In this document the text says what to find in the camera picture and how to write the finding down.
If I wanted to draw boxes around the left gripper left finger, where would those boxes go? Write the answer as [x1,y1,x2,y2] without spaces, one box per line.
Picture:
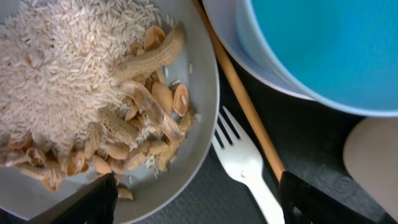
[27,174,118,224]

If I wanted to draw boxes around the blue plastic cup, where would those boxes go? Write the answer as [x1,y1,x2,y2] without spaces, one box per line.
[236,0,397,117]

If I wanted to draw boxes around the small white bowl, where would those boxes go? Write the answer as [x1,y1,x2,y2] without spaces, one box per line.
[202,0,312,100]

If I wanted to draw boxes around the pile of peanut shells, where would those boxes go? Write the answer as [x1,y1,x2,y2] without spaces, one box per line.
[1,28,195,191]

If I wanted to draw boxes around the white plastic fork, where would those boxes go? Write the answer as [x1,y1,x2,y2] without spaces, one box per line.
[211,107,285,224]

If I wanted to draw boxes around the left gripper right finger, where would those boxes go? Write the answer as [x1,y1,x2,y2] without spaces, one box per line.
[279,171,373,224]

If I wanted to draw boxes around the grey plate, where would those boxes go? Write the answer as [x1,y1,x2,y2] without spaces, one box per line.
[1,0,220,223]

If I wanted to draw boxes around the white paper cup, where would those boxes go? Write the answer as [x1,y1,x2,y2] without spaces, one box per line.
[343,118,397,220]

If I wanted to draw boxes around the wooden chopstick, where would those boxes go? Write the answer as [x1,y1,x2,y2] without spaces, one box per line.
[193,0,285,182]

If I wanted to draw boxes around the pile of white rice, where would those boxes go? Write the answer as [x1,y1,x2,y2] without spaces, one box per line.
[1,0,162,146]

